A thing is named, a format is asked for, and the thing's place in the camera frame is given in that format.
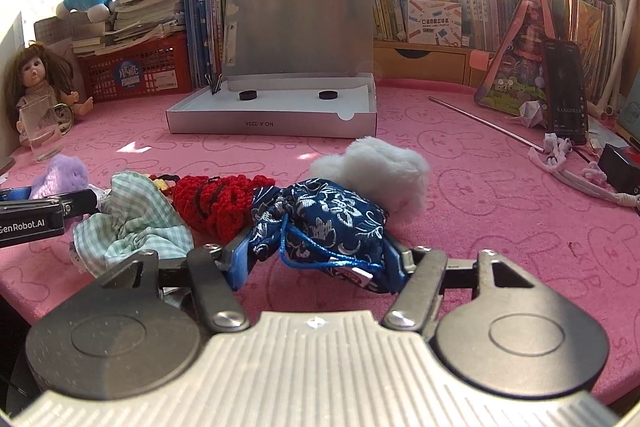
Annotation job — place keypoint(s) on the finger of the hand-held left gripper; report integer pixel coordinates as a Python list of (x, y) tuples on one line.
[(79, 206), (14, 195)]

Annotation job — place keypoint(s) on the green checked cloth scrunchie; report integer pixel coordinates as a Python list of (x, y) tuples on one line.
[(135, 217)]

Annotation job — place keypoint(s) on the white plastic pipes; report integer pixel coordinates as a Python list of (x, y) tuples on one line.
[(612, 57)]

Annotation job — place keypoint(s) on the pink bunny-print tablecloth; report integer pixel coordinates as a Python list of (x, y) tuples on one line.
[(500, 217)]

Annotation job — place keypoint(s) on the wooden drawer shelf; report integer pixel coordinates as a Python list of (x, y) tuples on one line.
[(425, 62)]

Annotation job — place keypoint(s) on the purple fluffy plush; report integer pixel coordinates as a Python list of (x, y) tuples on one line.
[(60, 177)]

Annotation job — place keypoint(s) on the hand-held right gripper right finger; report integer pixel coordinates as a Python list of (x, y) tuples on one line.
[(397, 266)]

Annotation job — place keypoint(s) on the pink triangular cartoon bag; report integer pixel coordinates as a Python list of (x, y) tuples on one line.
[(515, 62)]

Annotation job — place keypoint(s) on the small black box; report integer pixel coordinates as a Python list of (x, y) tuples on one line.
[(620, 167)]

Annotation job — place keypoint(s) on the brown-haired doll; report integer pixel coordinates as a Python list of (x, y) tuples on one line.
[(35, 72)]

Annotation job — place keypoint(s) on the black round magnet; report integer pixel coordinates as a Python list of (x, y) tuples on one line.
[(327, 95), (247, 96)]

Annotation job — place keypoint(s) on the red plastic basket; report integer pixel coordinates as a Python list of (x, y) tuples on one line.
[(145, 67)]

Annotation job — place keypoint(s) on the white cardboard box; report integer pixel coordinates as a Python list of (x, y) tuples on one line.
[(300, 32)]

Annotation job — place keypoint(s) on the black smartphone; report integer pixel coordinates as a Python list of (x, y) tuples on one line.
[(565, 92)]

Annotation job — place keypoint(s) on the row of blue folders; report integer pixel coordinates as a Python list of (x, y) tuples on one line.
[(205, 22)]

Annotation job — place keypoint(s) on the stack of worn books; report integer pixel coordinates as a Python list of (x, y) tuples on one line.
[(145, 7)]

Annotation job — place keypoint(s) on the white fluffy plush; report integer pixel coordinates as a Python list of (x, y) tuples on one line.
[(380, 172)]

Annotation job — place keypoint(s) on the thin metal rod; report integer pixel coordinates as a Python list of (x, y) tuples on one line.
[(485, 122)]

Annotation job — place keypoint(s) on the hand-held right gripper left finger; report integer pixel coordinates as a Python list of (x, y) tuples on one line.
[(239, 268)]

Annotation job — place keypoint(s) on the black binder clip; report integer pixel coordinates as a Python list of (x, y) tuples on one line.
[(217, 86)]

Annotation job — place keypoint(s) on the label printer box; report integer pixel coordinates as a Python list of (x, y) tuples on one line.
[(432, 22)]

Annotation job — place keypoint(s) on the pink plastic clip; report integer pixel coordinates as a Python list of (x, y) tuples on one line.
[(482, 60)]

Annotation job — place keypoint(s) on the clear glass cup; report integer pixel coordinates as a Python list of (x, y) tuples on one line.
[(42, 132)]

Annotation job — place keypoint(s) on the red crochet pouch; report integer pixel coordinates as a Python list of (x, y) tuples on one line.
[(220, 207)]

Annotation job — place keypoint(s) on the white origami paper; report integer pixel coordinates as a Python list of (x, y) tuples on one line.
[(530, 113)]

